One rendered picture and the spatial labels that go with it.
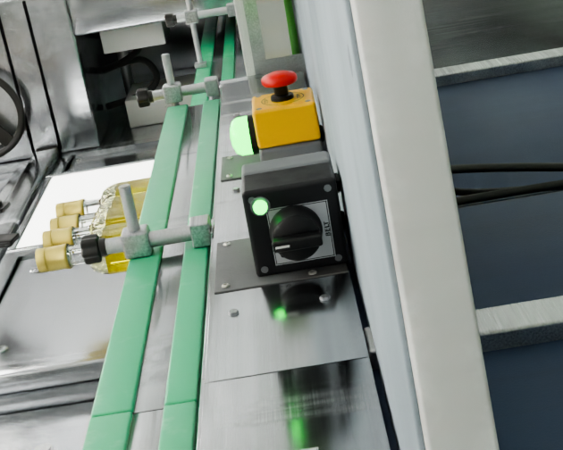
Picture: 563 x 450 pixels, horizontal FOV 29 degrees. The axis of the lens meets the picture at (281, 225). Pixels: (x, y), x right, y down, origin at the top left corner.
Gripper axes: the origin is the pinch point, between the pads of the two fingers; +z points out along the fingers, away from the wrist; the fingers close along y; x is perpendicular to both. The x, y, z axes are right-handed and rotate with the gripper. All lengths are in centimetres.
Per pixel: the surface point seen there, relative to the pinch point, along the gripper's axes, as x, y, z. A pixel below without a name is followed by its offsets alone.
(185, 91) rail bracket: 11.7, 14.7, 29.7
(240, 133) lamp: -28, 20, 50
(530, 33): 112, -8, 78
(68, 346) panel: -16.9, -12.4, 15.6
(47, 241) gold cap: -10.2, 1.0, 13.0
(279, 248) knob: -60, 21, 62
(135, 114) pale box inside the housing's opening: 99, -14, -17
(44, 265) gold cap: -15.9, -0.1, 14.7
